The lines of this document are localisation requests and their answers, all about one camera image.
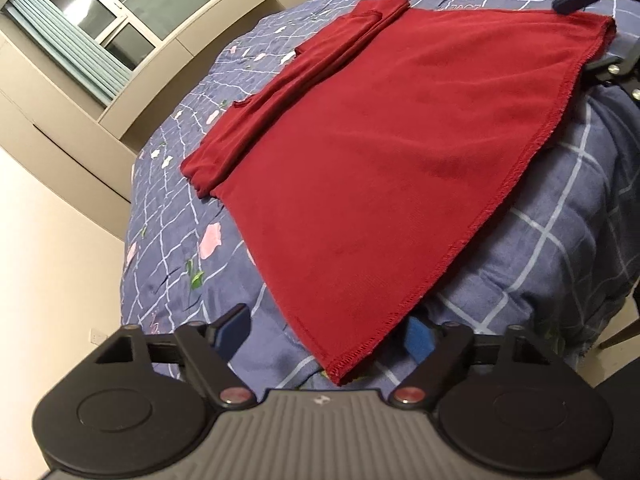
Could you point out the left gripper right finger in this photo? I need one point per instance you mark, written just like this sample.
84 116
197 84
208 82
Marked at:
507 402

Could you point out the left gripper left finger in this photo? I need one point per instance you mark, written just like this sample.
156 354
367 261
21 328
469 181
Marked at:
139 403

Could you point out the red knit sweater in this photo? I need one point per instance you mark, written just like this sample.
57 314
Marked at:
361 171

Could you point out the light blue left curtain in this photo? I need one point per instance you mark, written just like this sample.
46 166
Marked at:
72 49

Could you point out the white wall socket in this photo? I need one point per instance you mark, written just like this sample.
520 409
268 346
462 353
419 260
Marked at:
96 337

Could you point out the beige wall cabinet unit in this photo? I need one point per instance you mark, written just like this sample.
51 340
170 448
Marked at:
84 151

